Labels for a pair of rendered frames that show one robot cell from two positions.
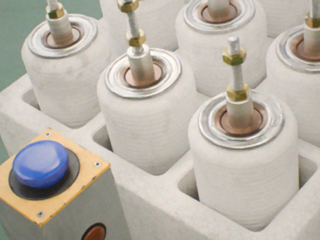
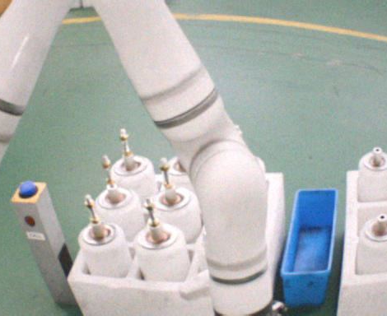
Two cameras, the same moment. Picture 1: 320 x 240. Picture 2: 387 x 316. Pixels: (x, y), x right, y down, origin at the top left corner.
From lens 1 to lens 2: 1.02 m
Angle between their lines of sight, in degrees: 46
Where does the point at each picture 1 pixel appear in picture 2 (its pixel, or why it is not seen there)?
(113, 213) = (38, 220)
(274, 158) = (87, 251)
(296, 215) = (94, 279)
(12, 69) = not seen: hidden behind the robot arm
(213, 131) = (88, 229)
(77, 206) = (23, 206)
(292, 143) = (100, 253)
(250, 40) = (162, 219)
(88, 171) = (30, 199)
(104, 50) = (132, 182)
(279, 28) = not seen: hidden behind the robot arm
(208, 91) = not seen: hidden behind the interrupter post
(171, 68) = (120, 203)
